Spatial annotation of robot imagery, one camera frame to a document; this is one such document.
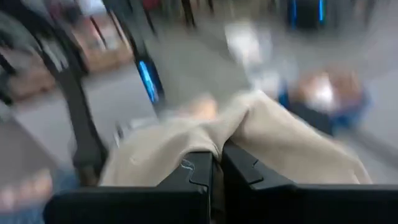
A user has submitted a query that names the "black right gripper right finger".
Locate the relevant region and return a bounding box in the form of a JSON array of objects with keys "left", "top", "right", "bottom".
[{"left": 221, "top": 139, "right": 398, "bottom": 224}]

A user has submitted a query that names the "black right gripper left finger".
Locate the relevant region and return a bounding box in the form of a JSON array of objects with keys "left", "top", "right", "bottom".
[{"left": 43, "top": 151, "right": 215, "bottom": 224}]

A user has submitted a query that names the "beige cloth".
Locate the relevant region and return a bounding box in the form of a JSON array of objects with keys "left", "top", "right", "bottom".
[{"left": 99, "top": 90, "right": 374, "bottom": 187}]

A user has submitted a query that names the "black cloth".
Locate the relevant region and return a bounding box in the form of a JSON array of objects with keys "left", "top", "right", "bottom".
[{"left": 287, "top": 101, "right": 336, "bottom": 136}]

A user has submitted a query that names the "blue plastic bin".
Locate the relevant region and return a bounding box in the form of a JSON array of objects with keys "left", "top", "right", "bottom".
[{"left": 277, "top": 83, "right": 373, "bottom": 135}]

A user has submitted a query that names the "white cloth in wicker basket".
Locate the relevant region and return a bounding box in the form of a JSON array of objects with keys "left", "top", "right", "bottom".
[{"left": 307, "top": 73, "right": 336, "bottom": 113}]

